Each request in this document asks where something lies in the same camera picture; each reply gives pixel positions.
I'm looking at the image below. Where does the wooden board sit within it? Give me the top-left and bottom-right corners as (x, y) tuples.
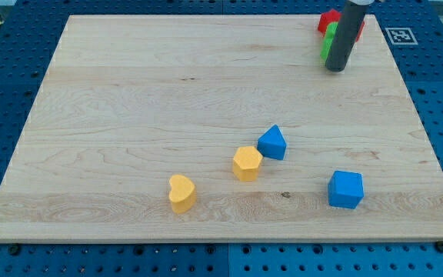
(0, 15), (443, 244)

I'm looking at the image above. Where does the blue cube block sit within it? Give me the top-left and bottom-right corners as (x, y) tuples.
(328, 171), (365, 209)

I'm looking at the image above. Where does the yellow hexagon block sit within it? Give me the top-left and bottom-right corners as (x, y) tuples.
(232, 146), (263, 182)

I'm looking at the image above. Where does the blue triangle block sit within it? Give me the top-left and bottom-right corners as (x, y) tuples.
(257, 125), (287, 160)

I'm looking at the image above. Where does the red block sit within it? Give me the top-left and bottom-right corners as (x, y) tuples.
(318, 8), (365, 42)

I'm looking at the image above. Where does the white fiducial marker tag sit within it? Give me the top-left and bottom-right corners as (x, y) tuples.
(385, 27), (418, 45)

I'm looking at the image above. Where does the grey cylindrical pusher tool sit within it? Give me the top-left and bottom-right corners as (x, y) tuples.
(325, 0), (374, 72)

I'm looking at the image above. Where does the yellow heart block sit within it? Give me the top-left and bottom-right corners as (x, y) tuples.
(168, 175), (197, 214)

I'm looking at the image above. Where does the green block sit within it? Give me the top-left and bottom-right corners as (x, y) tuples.
(320, 22), (338, 61)

